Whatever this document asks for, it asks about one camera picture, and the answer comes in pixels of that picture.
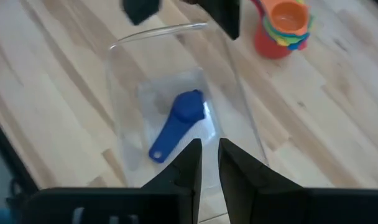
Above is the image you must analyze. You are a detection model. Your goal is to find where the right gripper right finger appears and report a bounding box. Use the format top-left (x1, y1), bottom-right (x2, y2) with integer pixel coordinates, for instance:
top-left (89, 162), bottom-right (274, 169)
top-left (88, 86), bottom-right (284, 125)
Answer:
top-left (218, 138), bottom-right (308, 224)

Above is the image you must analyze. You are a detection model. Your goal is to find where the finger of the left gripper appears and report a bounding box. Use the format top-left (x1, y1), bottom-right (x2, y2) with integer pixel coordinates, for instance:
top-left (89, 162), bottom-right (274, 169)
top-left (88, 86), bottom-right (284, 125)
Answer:
top-left (122, 0), bottom-right (162, 26)
top-left (188, 0), bottom-right (241, 40)

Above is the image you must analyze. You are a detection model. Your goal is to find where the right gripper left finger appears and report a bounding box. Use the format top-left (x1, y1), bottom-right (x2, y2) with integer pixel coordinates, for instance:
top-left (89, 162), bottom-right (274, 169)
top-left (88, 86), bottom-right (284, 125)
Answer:
top-left (142, 139), bottom-right (203, 224)

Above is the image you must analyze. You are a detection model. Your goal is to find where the green measuring cup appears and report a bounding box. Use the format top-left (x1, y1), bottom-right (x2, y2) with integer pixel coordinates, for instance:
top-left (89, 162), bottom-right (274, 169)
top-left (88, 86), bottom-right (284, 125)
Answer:
top-left (262, 15), bottom-right (315, 44)

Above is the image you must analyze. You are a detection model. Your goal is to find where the red measuring cup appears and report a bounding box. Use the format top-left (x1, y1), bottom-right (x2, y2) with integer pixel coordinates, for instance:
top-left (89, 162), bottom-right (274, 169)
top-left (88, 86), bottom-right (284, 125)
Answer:
top-left (250, 0), bottom-right (308, 60)

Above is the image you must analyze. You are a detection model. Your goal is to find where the small dark blue measuring cup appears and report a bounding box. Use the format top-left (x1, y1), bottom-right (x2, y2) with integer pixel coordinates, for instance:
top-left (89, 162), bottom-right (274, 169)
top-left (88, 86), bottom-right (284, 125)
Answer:
top-left (148, 89), bottom-right (206, 164)

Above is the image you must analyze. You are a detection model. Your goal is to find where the orange measuring cup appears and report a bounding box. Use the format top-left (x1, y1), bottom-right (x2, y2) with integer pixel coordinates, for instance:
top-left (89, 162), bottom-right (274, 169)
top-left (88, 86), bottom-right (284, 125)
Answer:
top-left (259, 0), bottom-right (311, 37)

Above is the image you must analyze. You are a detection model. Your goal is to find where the yellow measuring cup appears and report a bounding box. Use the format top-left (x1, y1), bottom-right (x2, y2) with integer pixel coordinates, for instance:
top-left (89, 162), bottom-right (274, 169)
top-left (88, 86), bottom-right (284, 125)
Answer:
top-left (274, 36), bottom-right (297, 48)

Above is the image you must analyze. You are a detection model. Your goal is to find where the clear plastic basket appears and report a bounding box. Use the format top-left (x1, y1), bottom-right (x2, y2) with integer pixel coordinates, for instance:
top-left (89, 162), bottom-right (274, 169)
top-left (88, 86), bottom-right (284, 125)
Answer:
top-left (104, 22), bottom-right (269, 190)

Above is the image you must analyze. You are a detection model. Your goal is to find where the large blue measuring cup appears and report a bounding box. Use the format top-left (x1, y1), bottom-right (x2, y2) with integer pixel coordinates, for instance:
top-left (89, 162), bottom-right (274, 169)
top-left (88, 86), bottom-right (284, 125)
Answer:
top-left (287, 39), bottom-right (310, 51)

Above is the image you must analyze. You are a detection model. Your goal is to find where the black metal table frame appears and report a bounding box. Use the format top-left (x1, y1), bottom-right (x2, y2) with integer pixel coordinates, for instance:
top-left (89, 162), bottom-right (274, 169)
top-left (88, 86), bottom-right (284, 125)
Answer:
top-left (0, 113), bottom-right (40, 200)

